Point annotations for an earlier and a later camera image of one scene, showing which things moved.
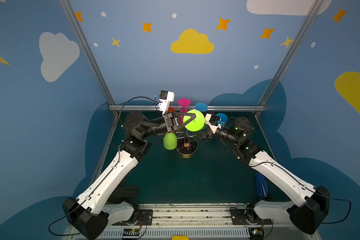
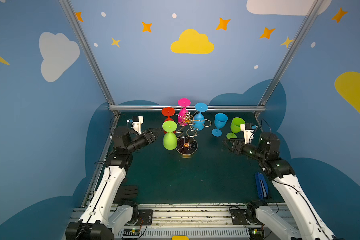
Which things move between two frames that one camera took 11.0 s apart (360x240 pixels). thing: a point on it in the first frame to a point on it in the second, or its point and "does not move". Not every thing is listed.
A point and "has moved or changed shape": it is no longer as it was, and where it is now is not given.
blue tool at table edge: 262,185 does not move
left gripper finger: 181,126 to 157,131
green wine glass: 198,123 has moved or changed shape
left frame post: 87,51 does not move
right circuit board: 256,233 does not move
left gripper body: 171,122 to 147,136
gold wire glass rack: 186,146 does not move
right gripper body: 208,132 to 236,146
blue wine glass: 223,118 does not move
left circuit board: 130,233 does not move
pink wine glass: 184,102 does not move
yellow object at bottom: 180,237 does not move
